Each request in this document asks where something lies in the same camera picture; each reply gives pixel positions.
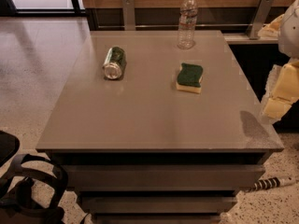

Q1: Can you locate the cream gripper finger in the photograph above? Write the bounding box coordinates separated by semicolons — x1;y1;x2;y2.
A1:
262;62;299;120
258;14;283;37

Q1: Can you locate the green aluminium can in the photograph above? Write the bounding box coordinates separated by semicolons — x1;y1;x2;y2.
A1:
103;47;126;80

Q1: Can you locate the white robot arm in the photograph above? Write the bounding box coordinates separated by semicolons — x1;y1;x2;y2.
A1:
258;0;299;124

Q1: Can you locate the clear plastic water bottle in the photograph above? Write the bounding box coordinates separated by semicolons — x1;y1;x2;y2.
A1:
178;0;198;49

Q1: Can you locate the green and yellow sponge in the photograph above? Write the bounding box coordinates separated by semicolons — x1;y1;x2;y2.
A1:
176;63;204;94

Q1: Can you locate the grey drawer cabinet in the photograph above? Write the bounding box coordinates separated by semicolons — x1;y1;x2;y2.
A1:
36;31;283;224

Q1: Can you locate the right metal shelf bracket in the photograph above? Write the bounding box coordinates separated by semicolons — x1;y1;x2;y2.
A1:
246;0;274;38

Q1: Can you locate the metal shelf bracket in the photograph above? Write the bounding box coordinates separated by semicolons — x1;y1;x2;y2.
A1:
121;0;135;31
246;0;274;38

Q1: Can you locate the grey wall shelf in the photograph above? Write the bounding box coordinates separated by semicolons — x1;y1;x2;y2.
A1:
223;33;278;45

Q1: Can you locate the striped black white cable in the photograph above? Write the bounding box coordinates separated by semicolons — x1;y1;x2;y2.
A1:
249;176;296;192

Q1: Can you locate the left metal shelf bracket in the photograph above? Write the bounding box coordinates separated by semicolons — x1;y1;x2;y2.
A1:
121;0;135;31

